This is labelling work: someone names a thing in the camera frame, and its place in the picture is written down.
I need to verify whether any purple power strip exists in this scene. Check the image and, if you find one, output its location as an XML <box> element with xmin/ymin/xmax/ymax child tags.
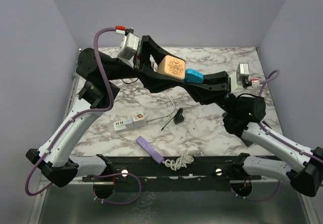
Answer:
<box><xmin>136</xmin><ymin>136</ymin><xmax>165</xmax><ymax>164</ymax></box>

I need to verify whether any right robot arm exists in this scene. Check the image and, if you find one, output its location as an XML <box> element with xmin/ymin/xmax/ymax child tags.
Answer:
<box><xmin>182</xmin><ymin>72</ymin><xmax>322</xmax><ymax>197</ymax></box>

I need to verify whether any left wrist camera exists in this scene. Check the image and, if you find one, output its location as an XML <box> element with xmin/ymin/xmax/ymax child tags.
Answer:
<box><xmin>117</xmin><ymin>33</ymin><xmax>140</xmax><ymax>67</ymax></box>

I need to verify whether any black charger with cable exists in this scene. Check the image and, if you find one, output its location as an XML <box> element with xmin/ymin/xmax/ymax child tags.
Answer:
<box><xmin>161</xmin><ymin>107</ymin><xmax>184</xmax><ymax>131</ymax></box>

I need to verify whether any purple strip white cord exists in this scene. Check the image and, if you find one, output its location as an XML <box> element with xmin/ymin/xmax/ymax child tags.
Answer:
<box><xmin>164</xmin><ymin>150</ymin><xmax>195</xmax><ymax>171</ymax></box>

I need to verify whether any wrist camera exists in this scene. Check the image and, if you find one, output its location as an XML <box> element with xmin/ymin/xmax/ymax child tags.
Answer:
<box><xmin>229</xmin><ymin>63</ymin><xmax>260</xmax><ymax>92</ymax></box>
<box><xmin>117</xmin><ymin>33</ymin><xmax>140</xmax><ymax>67</ymax></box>

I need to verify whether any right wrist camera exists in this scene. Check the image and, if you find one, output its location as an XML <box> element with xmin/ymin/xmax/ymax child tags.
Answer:
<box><xmin>229</xmin><ymin>63</ymin><xmax>260</xmax><ymax>92</ymax></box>

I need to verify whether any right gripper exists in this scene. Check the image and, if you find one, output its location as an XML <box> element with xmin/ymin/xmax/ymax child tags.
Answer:
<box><xmin>178</xmin><ymin>71</ymin><xmax>236</xmax><ymax>115</ymax></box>

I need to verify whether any white power strip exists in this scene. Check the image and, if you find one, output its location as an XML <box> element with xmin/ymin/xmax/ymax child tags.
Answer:
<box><xmin>113</xmin><ymin>119</ymin><xmax>134</xmax><ymax>133</ymax></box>

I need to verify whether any beige cube socket adapter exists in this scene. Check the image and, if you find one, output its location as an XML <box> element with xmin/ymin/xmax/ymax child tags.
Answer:
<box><xmin>157</xmin><ymin>55</ymin><xmax>186</xmax><ymax>81</ymax></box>

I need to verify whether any black flat pad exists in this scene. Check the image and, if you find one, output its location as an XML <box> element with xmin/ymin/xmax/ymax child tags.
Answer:
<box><xmin>241</xmin><ymin>123</ymin><xmax>271</xmax><ymax>147</ymax></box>

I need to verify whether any blue charger plug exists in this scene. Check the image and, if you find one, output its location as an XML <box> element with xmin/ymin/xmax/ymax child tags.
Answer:
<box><xmin>184</xmin><ymin>69</ymin><xmax>204</xmax><ymax>84</ymax></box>

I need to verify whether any white cube socket adapter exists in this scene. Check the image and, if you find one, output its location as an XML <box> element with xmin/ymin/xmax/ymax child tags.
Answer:
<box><xmin>132</xmin><ymin>110</ymin><xmax>146</xmax><ymax>128</ymax></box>

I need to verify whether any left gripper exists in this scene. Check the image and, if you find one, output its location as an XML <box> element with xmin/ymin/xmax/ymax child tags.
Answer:
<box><xmin>105</xmin><ymin>35</ymin><xmax>187</xmax><ymax>91</ymax></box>

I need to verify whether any aluminium frame rail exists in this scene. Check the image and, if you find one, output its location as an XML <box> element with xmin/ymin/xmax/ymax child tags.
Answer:
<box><xmin>62</xmin><ymin>63</ymin><xmax>80</xmax><ymax>127</ymax></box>

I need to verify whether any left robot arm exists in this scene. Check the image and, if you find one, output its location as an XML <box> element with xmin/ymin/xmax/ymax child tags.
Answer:
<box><xmin>26</xmin><ymin>32</ymin><xmax>143</xmax><ymax>187</ymax></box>

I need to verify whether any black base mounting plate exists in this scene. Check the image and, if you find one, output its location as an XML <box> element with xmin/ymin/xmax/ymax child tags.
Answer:
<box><xmin>83</xmin><ymin>154</ymin><xmax>262</xmax><ymax>193</ymax></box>

